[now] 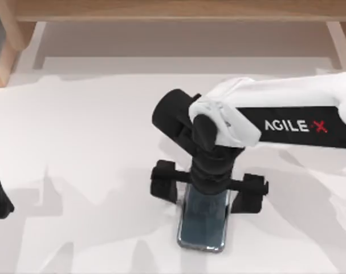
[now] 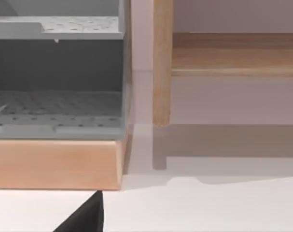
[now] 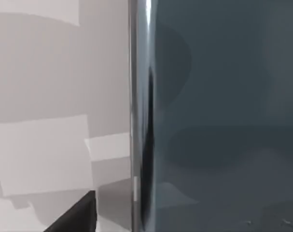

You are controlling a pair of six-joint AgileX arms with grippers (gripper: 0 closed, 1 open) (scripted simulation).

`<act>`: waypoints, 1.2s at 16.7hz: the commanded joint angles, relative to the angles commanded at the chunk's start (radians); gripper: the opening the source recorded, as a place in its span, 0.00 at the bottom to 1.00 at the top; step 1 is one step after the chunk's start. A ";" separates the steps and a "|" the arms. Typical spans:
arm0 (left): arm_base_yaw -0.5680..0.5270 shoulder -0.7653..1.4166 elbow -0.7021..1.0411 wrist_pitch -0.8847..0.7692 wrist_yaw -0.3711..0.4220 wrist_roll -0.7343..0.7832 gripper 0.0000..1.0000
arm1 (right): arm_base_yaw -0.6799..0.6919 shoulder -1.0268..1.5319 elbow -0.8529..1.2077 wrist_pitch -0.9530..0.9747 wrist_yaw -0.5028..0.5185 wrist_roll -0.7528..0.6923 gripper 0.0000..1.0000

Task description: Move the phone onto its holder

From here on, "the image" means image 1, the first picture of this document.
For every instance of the pulled-out wooden drawer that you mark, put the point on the pulled-out wooden drawer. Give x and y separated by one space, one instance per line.
14 42

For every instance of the wooden cupboard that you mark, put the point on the wooden cupboard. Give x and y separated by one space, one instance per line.
172 10

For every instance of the dark smartphone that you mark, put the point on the dark smartphone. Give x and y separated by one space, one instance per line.
202 225

